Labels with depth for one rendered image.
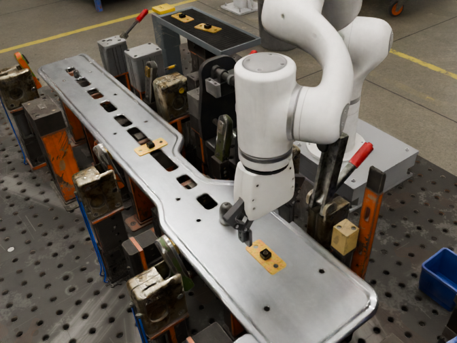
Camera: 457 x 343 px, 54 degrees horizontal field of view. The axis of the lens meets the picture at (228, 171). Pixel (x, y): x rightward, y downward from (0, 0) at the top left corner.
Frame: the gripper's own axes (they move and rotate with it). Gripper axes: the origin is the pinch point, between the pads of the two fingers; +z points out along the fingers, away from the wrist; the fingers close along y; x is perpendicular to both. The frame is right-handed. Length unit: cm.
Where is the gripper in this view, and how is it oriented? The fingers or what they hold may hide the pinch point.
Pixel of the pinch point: (265, 226)
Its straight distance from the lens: 80.8
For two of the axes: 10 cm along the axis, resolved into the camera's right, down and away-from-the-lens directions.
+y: -8.1, 4.0, -4.2
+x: 5.8, 4.9, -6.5
